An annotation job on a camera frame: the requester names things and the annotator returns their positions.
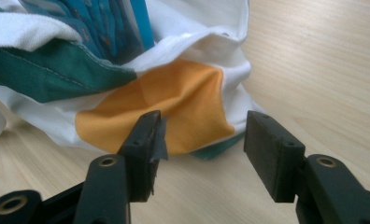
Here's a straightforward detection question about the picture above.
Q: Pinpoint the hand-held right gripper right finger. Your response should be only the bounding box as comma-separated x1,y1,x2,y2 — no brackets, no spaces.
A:
243,110,306,203

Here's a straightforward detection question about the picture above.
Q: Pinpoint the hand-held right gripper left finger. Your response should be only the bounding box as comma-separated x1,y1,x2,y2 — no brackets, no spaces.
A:
117,109,169,203

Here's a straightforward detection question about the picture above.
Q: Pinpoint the white orange green cloth bag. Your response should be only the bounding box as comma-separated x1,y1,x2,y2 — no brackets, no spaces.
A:
0,0,265,161

